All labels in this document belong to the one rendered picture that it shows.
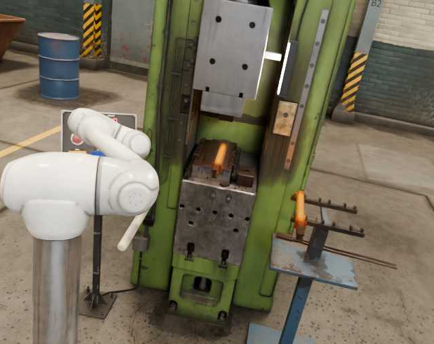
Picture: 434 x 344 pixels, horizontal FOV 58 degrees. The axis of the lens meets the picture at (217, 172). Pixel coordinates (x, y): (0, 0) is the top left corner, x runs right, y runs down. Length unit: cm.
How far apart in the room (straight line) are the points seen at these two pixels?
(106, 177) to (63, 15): 854
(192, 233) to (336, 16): 128
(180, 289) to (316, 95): 132
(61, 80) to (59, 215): 552
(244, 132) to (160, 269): 101
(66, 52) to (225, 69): 461
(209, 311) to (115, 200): 168
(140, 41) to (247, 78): 677
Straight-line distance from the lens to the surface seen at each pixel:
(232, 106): 186
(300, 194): 191
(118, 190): 81
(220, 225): 205
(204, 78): 185
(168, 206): 229
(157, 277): 259
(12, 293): 271
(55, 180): 85
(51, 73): 633
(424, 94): 808
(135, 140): 136
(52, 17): 947
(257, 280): 249
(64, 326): 101
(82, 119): 139
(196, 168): 199
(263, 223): 226
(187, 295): 242
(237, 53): 182
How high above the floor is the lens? 178
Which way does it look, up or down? 24 degrees down
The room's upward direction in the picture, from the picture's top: 10 degrees clockwise
